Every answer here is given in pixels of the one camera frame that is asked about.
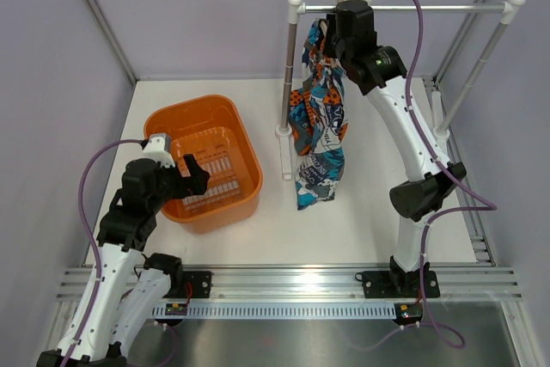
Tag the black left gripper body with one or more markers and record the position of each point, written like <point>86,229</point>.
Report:
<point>173,186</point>

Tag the colourful patterned shorts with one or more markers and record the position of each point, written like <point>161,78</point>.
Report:
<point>318,121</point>

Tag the white slotted cable duct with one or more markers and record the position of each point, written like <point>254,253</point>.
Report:
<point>274,311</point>

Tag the silver white clothes rack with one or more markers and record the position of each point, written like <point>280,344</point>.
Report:
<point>507,10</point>

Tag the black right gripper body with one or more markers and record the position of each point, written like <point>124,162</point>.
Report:
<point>328,50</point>

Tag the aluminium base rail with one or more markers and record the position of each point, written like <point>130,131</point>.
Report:
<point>340,283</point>

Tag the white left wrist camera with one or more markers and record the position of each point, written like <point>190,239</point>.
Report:
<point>157,148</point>

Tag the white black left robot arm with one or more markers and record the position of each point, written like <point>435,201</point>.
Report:
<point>126,286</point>

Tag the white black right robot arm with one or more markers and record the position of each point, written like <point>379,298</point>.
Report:
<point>431,176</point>

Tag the orange plastic basket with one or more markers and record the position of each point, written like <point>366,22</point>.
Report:
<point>210,129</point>

